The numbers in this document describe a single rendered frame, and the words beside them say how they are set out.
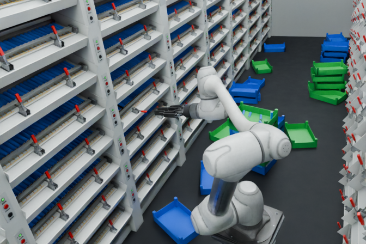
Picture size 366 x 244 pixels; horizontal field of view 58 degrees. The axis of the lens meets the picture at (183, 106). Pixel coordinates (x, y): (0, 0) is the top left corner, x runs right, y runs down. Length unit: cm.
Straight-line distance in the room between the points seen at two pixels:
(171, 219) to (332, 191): 112
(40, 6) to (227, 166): 94
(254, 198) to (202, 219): 28
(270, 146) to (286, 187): 133
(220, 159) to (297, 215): 126
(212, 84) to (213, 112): 17
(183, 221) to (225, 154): 119
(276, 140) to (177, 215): 127
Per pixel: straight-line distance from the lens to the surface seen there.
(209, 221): 167
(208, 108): 172
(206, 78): 167
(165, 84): 235
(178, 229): 226
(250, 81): 405
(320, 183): 260
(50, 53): 148
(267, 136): 123
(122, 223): 215
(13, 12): 137
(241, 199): 174
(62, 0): 153
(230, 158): 116
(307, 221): 232
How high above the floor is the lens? 168
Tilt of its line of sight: 28 degrees down
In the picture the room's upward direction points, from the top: 7 degrees counter-clockwise
